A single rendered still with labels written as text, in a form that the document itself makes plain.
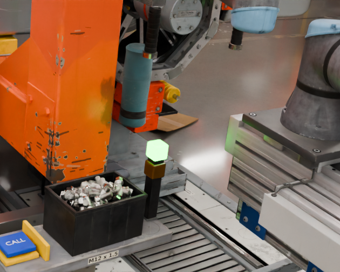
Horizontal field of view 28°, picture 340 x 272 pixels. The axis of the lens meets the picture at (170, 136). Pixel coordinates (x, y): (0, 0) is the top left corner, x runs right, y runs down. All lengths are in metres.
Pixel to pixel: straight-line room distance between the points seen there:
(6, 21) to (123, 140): 0.71
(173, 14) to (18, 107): 0.58
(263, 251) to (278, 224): 1.08
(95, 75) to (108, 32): 0.11
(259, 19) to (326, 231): 0.41
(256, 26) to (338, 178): 0.41
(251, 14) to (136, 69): 1.03
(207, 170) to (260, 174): 1.55
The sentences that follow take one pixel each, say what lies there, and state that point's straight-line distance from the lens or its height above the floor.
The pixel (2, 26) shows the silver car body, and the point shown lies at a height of 0.77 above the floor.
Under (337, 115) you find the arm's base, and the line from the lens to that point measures 1.41.
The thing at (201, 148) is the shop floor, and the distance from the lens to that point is 3.28.
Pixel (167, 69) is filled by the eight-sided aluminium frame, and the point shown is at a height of 0.62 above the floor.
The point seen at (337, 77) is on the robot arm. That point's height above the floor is 0.97.
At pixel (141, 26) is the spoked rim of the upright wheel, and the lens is 2.35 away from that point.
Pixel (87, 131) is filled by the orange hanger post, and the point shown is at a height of 0.65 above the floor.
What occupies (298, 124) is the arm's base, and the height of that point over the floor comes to 0.84.
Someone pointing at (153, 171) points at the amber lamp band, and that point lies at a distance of 1.65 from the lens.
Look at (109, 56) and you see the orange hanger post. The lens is 1.65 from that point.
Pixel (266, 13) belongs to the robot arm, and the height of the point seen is 1.10.
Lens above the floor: 1.33
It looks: 23 degrees down
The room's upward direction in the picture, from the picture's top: 8 degrees clockwise
